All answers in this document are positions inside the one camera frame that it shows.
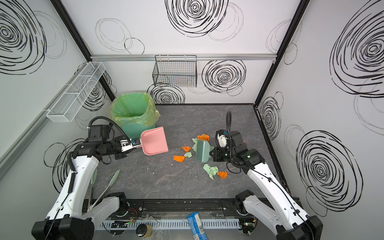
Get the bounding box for green paper scrap front right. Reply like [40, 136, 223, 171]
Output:
[203, 164, 219, 180]

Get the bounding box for pink plastic dustpan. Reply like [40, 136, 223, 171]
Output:
[132, 127, 169, 156]

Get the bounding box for green handled tongs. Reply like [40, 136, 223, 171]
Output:
[86, 169, 121, 211]

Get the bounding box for green paper scrap centre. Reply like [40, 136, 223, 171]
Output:
[192, 138, 215, 152]

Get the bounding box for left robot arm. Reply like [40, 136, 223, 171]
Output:
[31, 116, 131, 240]

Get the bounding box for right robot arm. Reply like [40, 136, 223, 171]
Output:
[210, 112, 323, 240]

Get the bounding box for white slotted cable duct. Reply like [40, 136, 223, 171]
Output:
[96, 219, 241, 231]

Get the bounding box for black wire basket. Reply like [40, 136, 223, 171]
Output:
[152, 55, 198, 88]

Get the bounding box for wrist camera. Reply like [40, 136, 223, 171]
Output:
[120, 138, 142, 152]
[216, 134, 228, 149]

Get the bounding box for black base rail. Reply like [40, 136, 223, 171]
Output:
[128, 198, 238, 216]

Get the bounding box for small orange paper scrap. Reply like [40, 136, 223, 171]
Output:
[217, 171, 228, 179]

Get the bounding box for green trash bin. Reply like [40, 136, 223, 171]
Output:
[120, 93, 159, 138]

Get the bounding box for green paper scrap by bin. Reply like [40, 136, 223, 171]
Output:
[184, 152, 193, 158]

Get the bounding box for orange paper scrap strip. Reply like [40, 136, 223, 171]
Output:
[182, 146, 192, 152]

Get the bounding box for green bin liner bag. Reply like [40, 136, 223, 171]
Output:
[109, 92, 161, 127]

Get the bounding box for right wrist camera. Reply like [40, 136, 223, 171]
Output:
[216, 134, 228, 149]

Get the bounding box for orange paper scrap far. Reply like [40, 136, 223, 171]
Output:
[197, 134, 210, 142]

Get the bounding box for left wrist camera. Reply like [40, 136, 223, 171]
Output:
[120, 138, 142, 152]

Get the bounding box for orange paper scrap right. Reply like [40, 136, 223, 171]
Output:
[173, 156, 186, 163]

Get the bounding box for white wire shelf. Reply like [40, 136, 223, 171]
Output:
[46, 62, 106, 123]

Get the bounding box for green hand brush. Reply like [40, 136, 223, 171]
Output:
[196, 140, 211, 163]

